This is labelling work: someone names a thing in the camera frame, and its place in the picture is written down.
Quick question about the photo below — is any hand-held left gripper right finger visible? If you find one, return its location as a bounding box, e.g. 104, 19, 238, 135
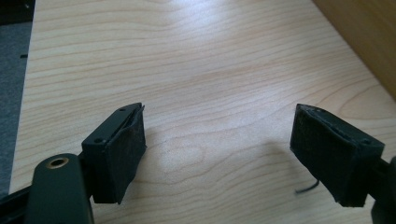
290, 103, 386, 208

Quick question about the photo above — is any thin black wire piece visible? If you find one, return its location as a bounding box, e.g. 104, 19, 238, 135
294, 178, 320, 195

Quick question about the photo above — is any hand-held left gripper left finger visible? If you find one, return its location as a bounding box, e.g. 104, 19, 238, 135
81, 102, 148, 205

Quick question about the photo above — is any wooden side panel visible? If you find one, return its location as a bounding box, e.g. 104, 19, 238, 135
312, 0, 396, 101

